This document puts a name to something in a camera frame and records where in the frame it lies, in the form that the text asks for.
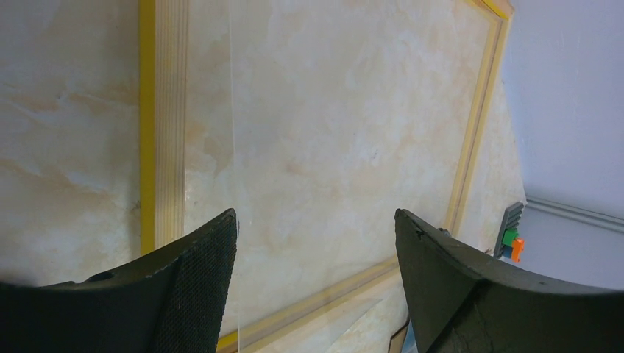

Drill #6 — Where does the building photo print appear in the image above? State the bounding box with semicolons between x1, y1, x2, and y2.
401;331;418;353

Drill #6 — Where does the yellow wooden picture frame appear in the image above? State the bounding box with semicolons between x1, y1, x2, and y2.
139;1;514;352

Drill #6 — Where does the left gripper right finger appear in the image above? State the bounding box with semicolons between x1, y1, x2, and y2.
394;209;623;352

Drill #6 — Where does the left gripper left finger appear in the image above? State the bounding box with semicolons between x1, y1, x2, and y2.
1;209;238;352

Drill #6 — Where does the orange curved block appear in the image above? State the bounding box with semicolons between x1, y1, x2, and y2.
510;238;525;263

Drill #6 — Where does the brown cardboard backing board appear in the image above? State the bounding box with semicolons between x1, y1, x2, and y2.
387;322;409;353

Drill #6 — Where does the green block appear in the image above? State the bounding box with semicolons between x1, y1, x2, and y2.
502;229;519;247

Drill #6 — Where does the grey building block plate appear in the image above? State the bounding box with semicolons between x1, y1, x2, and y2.
493;202;525;259

